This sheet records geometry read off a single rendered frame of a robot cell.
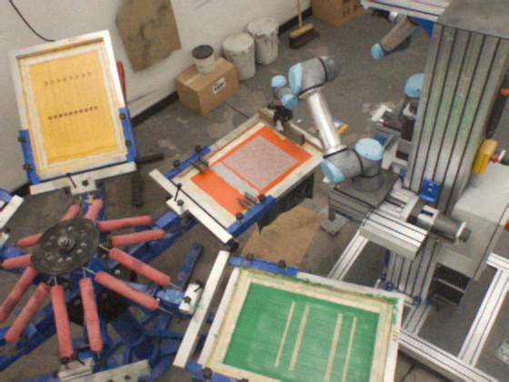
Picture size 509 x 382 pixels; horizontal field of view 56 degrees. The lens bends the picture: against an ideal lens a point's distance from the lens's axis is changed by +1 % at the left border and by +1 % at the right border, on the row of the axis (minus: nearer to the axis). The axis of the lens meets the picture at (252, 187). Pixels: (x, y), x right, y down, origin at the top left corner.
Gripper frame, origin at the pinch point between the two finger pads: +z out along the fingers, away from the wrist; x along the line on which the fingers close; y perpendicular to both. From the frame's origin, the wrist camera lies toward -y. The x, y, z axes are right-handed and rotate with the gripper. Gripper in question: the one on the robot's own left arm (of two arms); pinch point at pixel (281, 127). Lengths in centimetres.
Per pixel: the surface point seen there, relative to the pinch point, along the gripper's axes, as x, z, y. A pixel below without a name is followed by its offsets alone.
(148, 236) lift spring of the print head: -98, -2, 8
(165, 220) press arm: -85, 5, 1
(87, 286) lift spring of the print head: -134, -14, 20
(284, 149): -2.0, 13.9, 4.0
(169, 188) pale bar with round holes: -71, 5, -16
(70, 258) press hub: -133, -22, 8
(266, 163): -16.8, 13.9, 3.9
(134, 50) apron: 9, 33, -194
